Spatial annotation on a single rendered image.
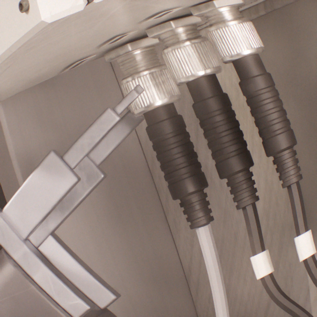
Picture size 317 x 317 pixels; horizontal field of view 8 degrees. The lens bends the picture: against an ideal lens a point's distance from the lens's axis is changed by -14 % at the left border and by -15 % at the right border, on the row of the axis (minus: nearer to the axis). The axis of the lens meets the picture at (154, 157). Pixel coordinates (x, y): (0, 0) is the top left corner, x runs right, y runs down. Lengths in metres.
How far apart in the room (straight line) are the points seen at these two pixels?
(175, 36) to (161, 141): 0.05
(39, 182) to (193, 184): 0.05
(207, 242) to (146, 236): 0.11
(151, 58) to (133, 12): 0.10
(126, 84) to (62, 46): 0.08
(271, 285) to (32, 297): 0.08
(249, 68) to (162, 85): 0.07
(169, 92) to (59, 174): 0.04
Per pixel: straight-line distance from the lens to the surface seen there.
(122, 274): 0.79
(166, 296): 0.80
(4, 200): 1.74
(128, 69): 0.69
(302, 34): 0.66
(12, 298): 0.67
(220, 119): 0.65
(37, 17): 0.52
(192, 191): 0.69
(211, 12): 0.62
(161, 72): 0.69
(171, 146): 0.69
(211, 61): 0.66
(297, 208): 0.63
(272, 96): 0.62
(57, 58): 0.64
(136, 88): 0.67
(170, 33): 0.66
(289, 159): 0.62
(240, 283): 0.76
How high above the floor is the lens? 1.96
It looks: 41 degrees down
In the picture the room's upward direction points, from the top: 1 degrees clockwise
